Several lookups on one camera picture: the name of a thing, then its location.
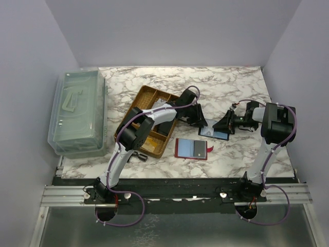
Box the red card holder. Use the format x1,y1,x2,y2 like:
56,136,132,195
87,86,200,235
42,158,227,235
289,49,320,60
174,138,214,161

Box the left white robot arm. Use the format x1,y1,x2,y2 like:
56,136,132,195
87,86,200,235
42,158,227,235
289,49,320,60
93,86,208,199

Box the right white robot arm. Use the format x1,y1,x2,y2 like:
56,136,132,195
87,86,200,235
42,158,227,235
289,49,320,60
213,100,297,187

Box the grey VIP card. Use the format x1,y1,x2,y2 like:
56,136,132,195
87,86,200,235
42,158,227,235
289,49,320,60
193,140,207,158

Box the black card holder in tray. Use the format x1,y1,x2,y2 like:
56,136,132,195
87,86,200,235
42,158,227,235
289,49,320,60
157,120,174,136

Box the silver cards in tray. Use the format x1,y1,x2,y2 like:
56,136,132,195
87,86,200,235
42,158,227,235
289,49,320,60
151,98,170,109

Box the gold cards in tray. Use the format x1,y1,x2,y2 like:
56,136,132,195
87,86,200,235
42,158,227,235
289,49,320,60
142,137,157,152

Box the black T-shaped tool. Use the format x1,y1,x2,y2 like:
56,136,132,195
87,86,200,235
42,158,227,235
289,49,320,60
132,151,148,162

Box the clear plastic storage box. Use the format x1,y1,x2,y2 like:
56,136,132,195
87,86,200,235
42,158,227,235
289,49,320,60
47,68,107,158

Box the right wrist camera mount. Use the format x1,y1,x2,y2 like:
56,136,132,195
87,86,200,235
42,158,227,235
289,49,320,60
230,102,240,111

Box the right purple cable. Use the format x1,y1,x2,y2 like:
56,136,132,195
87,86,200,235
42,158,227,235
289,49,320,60
231,99,298,226

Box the purple cable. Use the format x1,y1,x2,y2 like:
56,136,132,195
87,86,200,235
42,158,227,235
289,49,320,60
95,86,201,227
231,99,298,226

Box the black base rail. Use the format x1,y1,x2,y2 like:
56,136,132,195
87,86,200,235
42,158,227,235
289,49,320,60
52,177,270,214

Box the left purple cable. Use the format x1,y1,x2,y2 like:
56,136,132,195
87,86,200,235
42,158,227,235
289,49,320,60
95,86,201,227

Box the aluminium frame rail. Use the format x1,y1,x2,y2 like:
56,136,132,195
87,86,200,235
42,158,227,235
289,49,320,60
41,184,96,206

